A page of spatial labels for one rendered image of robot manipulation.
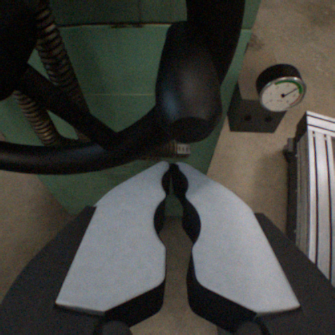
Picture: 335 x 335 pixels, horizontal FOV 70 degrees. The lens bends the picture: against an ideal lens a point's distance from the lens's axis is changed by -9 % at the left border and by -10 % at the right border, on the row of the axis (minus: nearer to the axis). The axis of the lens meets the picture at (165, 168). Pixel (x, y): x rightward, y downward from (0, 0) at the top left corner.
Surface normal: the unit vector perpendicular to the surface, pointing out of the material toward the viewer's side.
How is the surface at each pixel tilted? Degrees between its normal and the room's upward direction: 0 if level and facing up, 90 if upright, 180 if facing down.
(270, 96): 90
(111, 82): 90
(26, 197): 0
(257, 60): 0
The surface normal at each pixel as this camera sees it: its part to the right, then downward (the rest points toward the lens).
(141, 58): 0.00, 0.88
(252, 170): 0.03, -0.48
